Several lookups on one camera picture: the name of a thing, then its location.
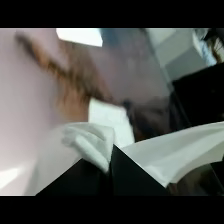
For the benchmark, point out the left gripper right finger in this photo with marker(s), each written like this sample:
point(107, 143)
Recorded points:
point(133, 178)

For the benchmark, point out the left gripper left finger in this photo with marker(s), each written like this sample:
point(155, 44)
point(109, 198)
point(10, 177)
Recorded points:
point(80, 181)

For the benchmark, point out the white shirt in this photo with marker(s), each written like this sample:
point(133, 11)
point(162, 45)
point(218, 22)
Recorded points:
point(166, 156)

